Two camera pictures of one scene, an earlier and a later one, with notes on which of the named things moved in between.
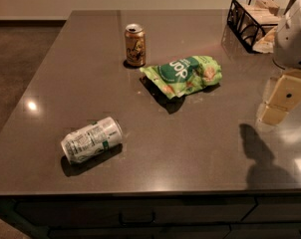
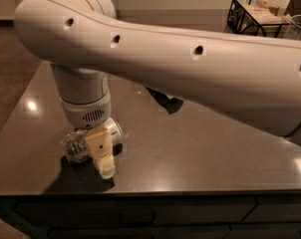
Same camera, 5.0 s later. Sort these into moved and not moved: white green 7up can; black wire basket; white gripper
Moved: white gripper
Not moved: white green 7up can; black wire basket
